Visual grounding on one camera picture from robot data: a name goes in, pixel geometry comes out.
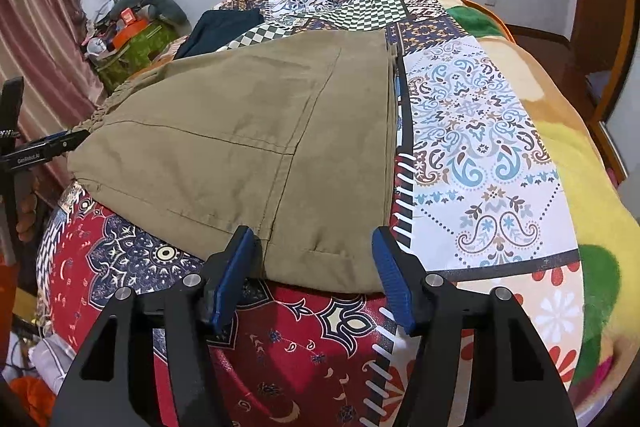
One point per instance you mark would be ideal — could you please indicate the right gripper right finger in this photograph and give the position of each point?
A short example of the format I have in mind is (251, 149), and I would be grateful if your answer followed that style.
(514, 381)

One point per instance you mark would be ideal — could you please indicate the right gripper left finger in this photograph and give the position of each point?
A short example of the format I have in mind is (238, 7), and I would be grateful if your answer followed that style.
(112, 379)

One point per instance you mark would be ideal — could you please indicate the khaki olive pants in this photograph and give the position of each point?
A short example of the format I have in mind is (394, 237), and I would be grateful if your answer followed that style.
(293, 138)

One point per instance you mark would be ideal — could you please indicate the left hand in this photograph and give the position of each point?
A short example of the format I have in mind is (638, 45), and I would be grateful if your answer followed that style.
(27, 213)

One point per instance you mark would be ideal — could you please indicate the pink striped curtain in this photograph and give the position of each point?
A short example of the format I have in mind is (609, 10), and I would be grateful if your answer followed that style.
(41, 42)

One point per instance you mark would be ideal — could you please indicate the orange box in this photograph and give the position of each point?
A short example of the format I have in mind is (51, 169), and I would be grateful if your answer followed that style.
(131, 26)

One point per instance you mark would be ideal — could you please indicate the patchwork patterned bedspread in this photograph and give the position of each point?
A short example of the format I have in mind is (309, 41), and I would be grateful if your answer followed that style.
(477, 198)

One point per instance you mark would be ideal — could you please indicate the yellow green fleece blanket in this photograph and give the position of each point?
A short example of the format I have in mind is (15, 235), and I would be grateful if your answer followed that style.
(607, 234)

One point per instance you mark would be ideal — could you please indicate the grey plush toy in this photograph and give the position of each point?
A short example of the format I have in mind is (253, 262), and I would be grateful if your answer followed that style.
(168, 10)

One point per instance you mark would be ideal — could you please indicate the dark navy folded garment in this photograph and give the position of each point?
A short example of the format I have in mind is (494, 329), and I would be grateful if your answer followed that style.
(217, 28)

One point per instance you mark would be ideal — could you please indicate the brown wooden door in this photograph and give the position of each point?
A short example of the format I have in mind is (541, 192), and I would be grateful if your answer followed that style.
(590, 65)

